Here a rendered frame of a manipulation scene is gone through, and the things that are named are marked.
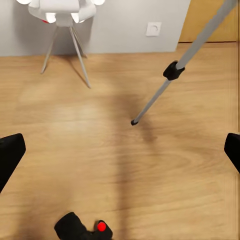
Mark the wall socket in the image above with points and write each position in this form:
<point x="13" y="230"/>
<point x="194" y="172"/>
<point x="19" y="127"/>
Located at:
<point x="153" y="28"/>

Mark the digital camera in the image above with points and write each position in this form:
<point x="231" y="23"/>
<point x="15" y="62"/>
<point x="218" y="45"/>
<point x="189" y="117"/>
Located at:
<point x="71" y="228"/>

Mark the camera tripod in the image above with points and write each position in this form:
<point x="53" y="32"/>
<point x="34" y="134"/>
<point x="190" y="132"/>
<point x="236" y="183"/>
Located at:
<point x="177" y="67"/>

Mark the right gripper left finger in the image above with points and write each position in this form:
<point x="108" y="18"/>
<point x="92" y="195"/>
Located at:
<point x="12" y="149"/>

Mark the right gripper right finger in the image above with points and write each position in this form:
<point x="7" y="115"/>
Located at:
<point x="232" y="149"/>

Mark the door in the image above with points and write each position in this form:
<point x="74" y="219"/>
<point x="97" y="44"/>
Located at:
<point x="200" y="13"/>

